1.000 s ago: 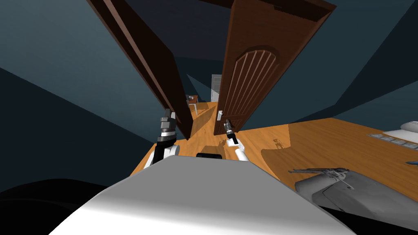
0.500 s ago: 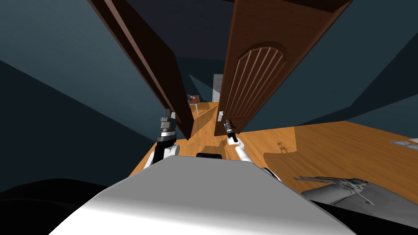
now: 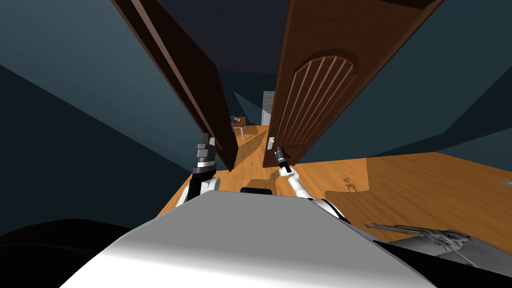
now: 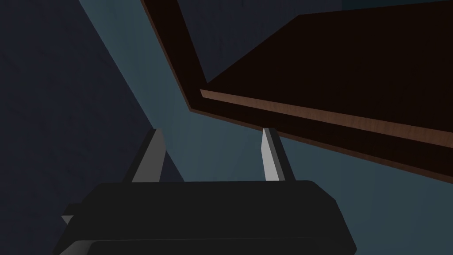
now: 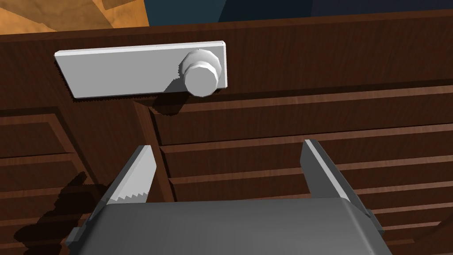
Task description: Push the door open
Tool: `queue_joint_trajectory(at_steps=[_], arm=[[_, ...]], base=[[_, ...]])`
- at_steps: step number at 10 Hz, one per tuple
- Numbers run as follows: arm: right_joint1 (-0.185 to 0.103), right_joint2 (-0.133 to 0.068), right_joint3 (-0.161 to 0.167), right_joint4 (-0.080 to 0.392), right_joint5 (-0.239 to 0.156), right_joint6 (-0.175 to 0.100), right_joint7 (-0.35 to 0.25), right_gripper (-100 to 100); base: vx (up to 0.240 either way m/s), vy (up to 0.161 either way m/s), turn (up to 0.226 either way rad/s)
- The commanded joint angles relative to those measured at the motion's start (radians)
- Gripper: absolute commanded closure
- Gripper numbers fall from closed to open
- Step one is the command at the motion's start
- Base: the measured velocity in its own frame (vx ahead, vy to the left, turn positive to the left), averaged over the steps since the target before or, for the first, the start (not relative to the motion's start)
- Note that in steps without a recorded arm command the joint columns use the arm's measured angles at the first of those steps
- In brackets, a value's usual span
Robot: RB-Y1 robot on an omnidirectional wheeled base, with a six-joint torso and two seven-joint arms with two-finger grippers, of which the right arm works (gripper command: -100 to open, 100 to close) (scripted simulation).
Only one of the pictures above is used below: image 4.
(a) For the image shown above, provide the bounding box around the dark brown wooden table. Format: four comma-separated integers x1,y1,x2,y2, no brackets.
140,0,453,184

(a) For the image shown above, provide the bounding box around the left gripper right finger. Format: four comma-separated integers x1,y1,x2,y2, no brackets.
261,127,296,182

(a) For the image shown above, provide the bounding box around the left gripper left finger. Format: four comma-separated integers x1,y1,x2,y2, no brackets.
123,128,167,184

